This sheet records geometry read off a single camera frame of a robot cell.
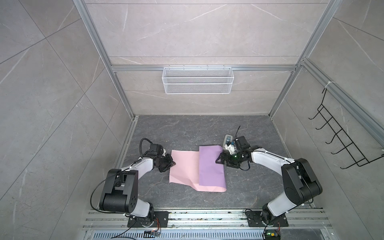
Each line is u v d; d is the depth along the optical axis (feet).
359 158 1.93
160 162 2.55
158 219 2.40
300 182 1.48
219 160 2.73
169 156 2.70
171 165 2.68
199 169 2.88
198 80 3.37
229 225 2.40
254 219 2.40
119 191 1.45
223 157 2.65
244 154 2.21
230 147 2.81
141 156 2.08
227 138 3.29
